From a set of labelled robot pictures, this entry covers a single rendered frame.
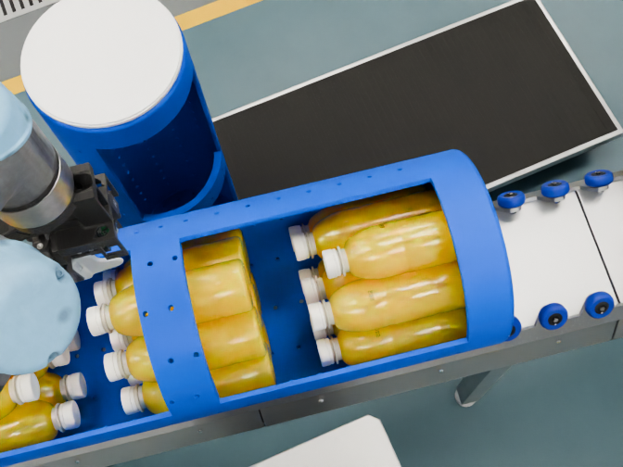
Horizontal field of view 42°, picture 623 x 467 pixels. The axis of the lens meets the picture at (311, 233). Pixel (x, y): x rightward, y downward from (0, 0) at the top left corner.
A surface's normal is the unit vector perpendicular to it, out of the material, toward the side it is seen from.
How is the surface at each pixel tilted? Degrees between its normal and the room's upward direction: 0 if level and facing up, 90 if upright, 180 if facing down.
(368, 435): 0
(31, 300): 61
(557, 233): 0
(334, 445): 0
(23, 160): 90
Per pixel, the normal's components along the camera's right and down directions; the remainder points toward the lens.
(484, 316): 0.17, 0.57
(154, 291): -0.04, -0.33
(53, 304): 0.73, 0.25
